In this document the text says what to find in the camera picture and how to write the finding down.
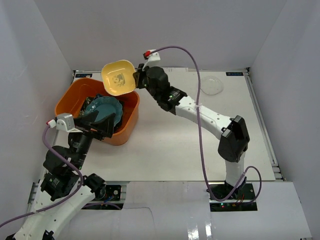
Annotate clear glass plate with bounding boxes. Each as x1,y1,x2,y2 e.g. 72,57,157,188
200,76,224,96

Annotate purple cable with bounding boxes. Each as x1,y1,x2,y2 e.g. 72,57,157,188
0,126,84,227
156,45,262,202

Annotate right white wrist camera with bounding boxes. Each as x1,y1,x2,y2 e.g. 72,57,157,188
143,50,161,69

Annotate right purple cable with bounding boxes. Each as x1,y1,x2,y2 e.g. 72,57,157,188
156,45,262,202

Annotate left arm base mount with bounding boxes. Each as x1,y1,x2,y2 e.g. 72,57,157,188
82,184,125,210

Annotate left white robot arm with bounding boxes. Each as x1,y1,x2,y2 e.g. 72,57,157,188
1,110,116,240

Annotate dark blue shell plate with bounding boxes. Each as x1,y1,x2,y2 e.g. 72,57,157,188
95,93,103,99

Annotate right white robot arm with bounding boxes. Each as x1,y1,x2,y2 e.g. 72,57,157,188
133,63,250,202

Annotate orange plastic bin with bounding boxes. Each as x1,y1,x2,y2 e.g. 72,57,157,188
55,77,140,146

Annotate white paper sheets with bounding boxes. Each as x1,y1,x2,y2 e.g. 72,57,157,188
139,66,189,74

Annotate yellow and black square plate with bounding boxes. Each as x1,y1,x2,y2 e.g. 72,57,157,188
113,100,127,134

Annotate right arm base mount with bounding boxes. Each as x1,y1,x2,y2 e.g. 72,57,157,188
206,182,258,213

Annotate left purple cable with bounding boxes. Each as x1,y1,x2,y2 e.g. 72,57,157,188
0,126,84,227

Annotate yellow panda square dish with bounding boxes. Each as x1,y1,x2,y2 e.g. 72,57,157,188
101,59,136,96

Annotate black floral square plate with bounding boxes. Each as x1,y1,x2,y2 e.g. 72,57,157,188
78,96,94,117

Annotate teal scalloped round plate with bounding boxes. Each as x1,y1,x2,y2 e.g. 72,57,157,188
83,96,123,128

